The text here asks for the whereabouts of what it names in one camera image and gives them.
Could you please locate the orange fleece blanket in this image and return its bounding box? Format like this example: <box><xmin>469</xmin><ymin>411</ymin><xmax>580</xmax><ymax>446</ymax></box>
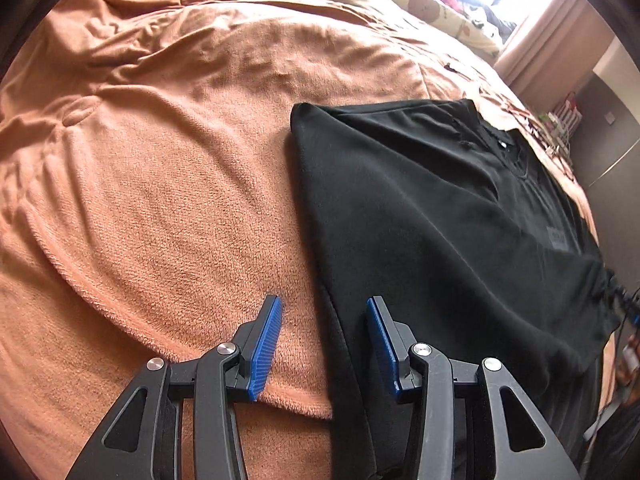
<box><xmin>0</xmin><ymin>0</ymin><xmax>608</xmax><ymax>480</ymax></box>

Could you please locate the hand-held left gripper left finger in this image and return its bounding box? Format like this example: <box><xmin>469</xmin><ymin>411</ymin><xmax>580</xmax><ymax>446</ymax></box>
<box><xmin>65</xmin><ymin>295</ymin><xmax>283</xmax><ymax>480</ymax></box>

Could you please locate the bear print bedding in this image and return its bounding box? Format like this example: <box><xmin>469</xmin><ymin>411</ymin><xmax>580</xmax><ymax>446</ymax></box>
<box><xmin>385</xmin><ymin>0</ymin><xmax>503</xmax><ymax>56</ymax></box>

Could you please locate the tangle of cables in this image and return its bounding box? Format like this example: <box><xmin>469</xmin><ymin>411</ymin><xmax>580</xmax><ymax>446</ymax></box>
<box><xmin>475</xmin><ymin>85</ymin><xmax>576</xmax><ymax>176</ymax></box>

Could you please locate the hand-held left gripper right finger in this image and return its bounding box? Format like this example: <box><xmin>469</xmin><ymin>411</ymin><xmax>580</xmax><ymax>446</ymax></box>
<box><xmin>366</xmin><ymin>296</ymin><xmax>581</xmax><ymax>480</ymax></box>

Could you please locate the beige curtain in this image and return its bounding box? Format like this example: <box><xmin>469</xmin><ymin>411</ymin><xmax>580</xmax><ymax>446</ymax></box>
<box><xmin>492</xmin><ymin>0</ymin><xmax>617</xmax><ymax>111</ymax></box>

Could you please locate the black sweater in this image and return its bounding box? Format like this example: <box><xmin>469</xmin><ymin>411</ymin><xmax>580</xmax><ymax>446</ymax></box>
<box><xmin>290</xmin><ymin>99</ymin><xmax>618</xmax><ymax>480</ymax></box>

